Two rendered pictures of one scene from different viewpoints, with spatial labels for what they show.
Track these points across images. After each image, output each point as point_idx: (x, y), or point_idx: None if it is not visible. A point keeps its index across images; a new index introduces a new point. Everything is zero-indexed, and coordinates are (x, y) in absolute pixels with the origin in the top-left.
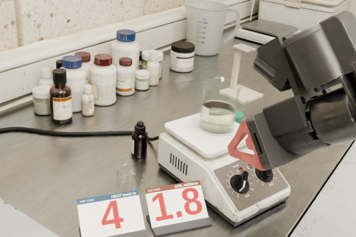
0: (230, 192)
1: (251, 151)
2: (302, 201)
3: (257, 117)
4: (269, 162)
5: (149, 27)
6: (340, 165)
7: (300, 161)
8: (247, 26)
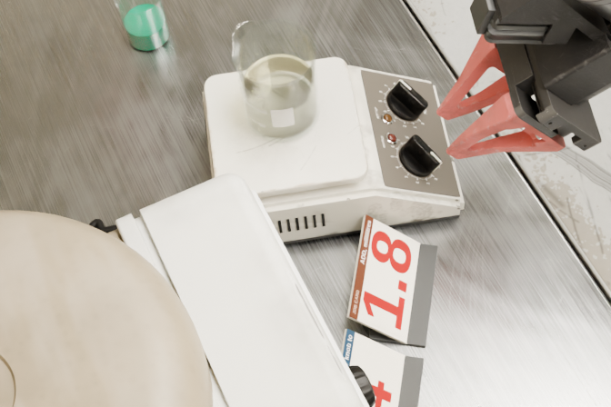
0: (427, 185)
1: (358, 91)
2: (443, 79)
3: (555, 105)
4: (597, 141)
5: None
6: None
7: (337, 8)
8: None
